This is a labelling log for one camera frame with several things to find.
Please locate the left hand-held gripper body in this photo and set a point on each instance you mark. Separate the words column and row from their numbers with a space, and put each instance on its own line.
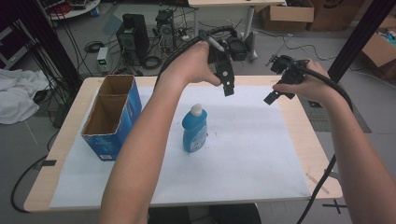
column 236, row 49

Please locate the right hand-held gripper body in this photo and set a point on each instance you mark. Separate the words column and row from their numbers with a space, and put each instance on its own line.
column 288, row 73

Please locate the blue bottle with white cap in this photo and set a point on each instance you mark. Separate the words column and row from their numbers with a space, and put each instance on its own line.
column 194, row 133

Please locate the blue cardboard box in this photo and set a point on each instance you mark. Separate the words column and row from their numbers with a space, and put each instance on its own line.
column 124, row 124

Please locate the person's right hand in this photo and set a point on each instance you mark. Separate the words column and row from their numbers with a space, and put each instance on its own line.
column 311, row 87

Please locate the person's left hand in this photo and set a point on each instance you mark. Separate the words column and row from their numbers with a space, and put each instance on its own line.
column 190, row 67

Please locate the white table with leg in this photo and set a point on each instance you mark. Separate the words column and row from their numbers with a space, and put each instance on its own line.
column 236, row 2

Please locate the small brown cardboard box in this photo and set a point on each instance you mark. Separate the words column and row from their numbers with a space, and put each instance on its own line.
column 289, row 14

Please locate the white paper sheet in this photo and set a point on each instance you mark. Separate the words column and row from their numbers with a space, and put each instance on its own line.
column 249, row 155

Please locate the grey electronic device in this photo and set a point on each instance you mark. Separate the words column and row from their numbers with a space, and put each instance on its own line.
column 165, row 28

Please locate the large brown cardboard box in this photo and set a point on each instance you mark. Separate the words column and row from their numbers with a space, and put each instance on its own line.
column 336, row 12

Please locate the open cardboard box with contents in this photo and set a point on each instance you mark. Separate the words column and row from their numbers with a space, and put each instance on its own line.
column 378, row 49

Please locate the black stool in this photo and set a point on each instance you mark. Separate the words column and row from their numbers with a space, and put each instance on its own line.
column 233, row 214

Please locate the white power supply unit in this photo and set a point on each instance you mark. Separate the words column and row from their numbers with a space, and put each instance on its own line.
column 102, row 59

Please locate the round white table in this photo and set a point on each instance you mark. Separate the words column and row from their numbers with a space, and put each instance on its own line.
column 77, row 13

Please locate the white crumpled cloth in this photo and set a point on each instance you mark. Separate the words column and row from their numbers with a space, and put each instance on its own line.
column 15, row 96

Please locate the grey shelf unit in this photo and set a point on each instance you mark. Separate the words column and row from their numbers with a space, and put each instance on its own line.
column 12, row 46

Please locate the black metal post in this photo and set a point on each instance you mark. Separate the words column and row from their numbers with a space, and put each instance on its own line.
column 361, row 37
column 46, row 37

